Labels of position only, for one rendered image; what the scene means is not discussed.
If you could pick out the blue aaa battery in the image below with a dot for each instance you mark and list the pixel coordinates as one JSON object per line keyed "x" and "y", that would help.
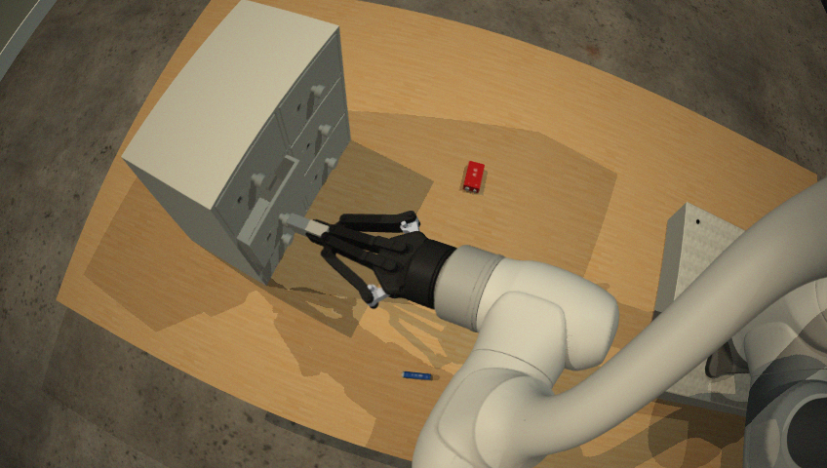
{"x": 416, "y": 375}

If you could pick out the small grey chest of drawers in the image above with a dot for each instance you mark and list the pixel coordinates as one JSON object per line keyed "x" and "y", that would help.
{"x": 200, "y": 130}

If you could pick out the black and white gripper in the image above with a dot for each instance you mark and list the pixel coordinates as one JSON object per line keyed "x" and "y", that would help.
{"x": 410, "y": 258}

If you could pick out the red nine-volt battery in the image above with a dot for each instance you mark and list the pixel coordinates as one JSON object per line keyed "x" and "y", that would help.
{"x": 473, "y": 176}

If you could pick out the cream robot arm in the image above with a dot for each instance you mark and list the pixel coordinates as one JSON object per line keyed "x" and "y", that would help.
{"x": 534, "y": 320}

